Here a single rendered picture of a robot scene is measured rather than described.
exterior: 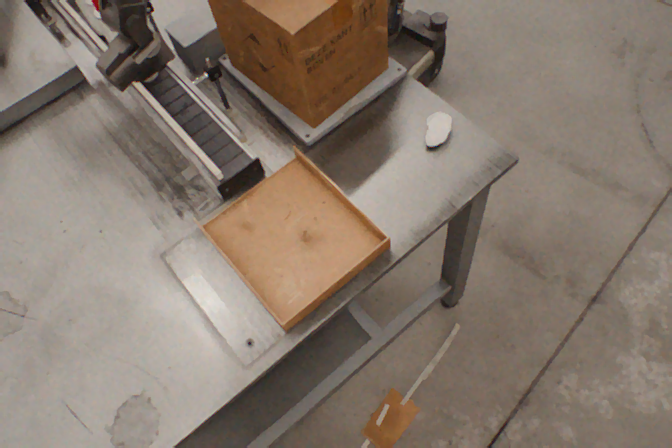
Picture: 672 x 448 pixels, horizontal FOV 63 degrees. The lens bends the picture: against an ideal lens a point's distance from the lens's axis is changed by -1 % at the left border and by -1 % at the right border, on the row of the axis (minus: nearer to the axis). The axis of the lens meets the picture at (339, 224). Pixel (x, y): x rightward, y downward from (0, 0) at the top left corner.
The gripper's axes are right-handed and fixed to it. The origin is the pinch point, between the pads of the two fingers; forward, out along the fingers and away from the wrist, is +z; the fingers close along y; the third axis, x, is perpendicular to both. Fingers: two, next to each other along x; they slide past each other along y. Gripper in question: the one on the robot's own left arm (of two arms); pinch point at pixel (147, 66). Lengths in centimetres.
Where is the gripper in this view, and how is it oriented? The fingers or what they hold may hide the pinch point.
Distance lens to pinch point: 136.2
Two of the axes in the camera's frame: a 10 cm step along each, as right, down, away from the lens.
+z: -3.2, -0.4, 9.5
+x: 5.6, 8.0, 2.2
